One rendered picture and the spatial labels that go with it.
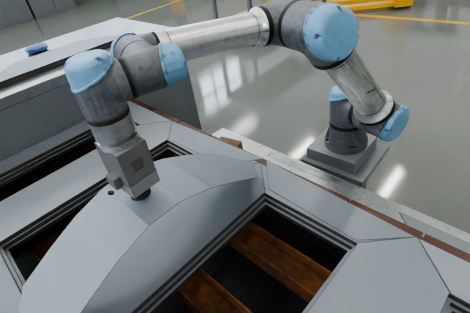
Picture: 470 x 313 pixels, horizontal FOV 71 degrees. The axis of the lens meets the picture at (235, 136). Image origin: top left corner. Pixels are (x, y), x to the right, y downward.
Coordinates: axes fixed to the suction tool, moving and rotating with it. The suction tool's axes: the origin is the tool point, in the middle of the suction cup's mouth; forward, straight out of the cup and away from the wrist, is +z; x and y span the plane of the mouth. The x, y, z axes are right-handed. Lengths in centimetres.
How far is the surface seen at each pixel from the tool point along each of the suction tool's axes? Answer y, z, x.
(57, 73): -83, -4, 19
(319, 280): 29.3, 32.8, 23.4
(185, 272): 9.6, 17.0, -1.0
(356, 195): 24, 33, 56
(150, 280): 5.8, 15.7, -7.5
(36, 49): -120, -7, 25
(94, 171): -41.3, 15.6, 4.2
